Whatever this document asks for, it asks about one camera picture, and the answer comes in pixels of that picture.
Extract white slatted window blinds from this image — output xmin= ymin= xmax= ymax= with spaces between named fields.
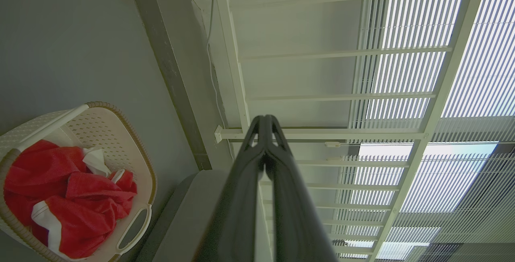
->
xmin=334 ymin=0 xmax=515 ymax=262

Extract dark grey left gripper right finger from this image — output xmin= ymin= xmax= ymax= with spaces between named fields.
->
xmin=266 ymin=115 xmax=338 ymax=262

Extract red garment with white stripes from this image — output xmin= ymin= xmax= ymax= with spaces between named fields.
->
xmin=3 ymin=140 xmax=138 ymax=259

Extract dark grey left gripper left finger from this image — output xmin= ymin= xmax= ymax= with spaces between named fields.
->
xmin=193 ymin=116 xmax=266 ymax=262

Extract grey raised floor step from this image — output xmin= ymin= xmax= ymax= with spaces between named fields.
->
xmin=125 ymin=0 xmax=212 ymax=171

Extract cream perforated laundry basket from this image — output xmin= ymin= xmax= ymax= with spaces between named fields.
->
xmin=0 ymin=101 xmax=157 ymax=262

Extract thin white cable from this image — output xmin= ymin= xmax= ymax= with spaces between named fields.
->
xmin=206 ymin=0 xmax=235 ymax=162

